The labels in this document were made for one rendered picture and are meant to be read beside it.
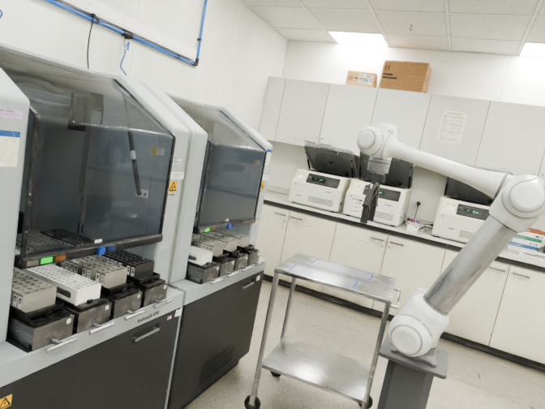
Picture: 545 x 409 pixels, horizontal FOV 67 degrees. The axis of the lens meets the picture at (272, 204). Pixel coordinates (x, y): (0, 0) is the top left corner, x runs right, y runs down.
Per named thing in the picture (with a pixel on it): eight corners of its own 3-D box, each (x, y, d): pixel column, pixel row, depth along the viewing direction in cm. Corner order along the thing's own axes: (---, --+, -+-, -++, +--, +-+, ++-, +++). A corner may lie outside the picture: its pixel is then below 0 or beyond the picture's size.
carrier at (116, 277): (122, 281, 160) (124, 266, 159) (126, 282, 159) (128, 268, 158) (98, 288, 149) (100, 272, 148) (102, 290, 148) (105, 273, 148)
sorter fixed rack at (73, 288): (15, 282, 146) (18, 265, 145) (42, 276, 155) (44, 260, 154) (75, 309, 134) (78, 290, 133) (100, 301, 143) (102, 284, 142)
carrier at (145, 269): (149, 273, 174) (151, 260, 173) (152, 274, 173) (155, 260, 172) (129, 279, 163) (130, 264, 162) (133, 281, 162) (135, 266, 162)
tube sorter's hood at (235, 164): (116, 210, 215) (133, 87, 207) (186, 204, 270) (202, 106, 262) (198, 234, 195) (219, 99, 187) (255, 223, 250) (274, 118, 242)
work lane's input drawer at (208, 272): (97, 247, 223) (99, 230, 222) (117, 243, 236) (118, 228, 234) (210, 287, 194) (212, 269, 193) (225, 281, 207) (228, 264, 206)
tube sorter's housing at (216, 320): (18, 357, 236) (48, 68, 214) (126, 314, 313) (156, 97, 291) (165, 439, 194) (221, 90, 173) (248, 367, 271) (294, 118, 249)
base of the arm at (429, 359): (439, 348, 182) (442, 336, 181) (436, 368, 162) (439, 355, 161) (396, 333, 189) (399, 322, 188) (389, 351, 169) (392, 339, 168)
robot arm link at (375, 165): (392, 161, 178) (389, 175, 179) (371, 158, 181) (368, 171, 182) (388, 161, 170) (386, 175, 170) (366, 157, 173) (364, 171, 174)
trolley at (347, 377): (242, 410, 226) (268, 266, 215) (269, 372, 270) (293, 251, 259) (363, 458, 206) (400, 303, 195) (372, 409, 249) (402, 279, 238)
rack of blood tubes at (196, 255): (152, 251, 210) (153, 239, 209) (165, 248, 219) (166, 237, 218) (199, 268, 198) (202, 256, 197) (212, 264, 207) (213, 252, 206)
